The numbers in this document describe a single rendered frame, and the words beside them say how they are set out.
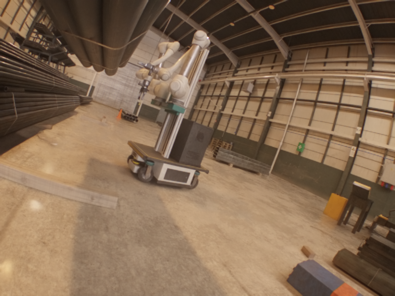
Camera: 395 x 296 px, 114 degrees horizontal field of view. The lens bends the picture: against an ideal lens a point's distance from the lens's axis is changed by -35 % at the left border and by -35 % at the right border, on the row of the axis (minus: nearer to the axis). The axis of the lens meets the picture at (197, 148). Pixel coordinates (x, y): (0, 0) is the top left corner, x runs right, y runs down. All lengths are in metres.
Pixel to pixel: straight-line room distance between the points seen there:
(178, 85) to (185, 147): 0.78
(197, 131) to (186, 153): 0.30
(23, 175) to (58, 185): 0.28
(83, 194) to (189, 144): 1.40
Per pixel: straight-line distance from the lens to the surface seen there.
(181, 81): 1.97
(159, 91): 2.60
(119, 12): 0.70
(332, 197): 5.37
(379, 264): 2.45
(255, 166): 7.79
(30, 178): 1.54
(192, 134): 2.35
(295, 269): 1.52
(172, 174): 2.29
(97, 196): 1.49
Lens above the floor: 0.74
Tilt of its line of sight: 4 degrees down
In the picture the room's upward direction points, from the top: 21 degrees clockwise
